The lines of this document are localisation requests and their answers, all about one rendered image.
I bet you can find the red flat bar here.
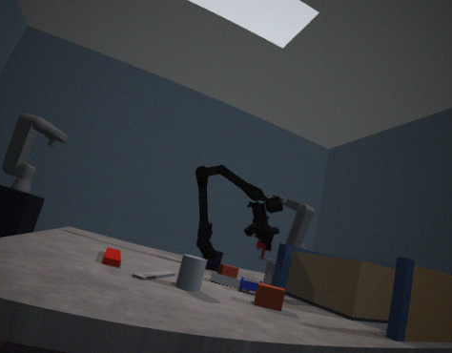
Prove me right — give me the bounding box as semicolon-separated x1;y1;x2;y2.
102;247;121;268

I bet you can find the l-shaped crank handle with blue knob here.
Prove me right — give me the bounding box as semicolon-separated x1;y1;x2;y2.
210;273;258;291

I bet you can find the reddish-brown box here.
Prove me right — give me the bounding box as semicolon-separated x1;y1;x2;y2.
254;283;286;312
217;263;239;278

